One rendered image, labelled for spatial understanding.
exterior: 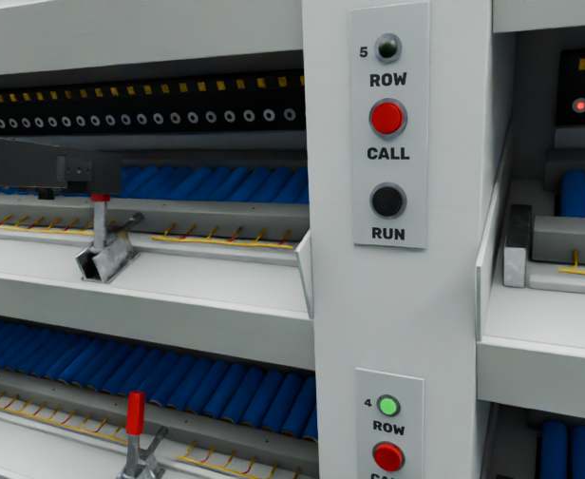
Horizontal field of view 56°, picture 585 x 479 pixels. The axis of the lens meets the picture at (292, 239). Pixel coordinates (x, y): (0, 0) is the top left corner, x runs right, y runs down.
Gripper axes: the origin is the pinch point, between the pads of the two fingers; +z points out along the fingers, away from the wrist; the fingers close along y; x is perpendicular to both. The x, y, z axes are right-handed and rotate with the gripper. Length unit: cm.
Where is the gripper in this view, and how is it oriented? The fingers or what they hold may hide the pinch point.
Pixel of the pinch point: (71, 171)
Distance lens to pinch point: 42.2
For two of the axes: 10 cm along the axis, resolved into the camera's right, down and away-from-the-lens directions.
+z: 4.2, -0.6, 9.1
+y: 9.1, 0.6, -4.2
